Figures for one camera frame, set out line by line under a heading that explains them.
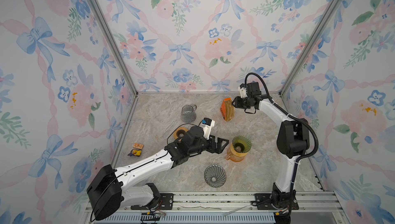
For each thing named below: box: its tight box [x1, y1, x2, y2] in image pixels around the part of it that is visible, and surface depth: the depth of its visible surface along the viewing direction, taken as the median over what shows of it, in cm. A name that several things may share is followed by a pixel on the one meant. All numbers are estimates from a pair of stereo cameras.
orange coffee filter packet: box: [220, 97, 236, 122], surface depth 103 cm
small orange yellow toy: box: [127, 142, 145, 157], surface depth 91 cm
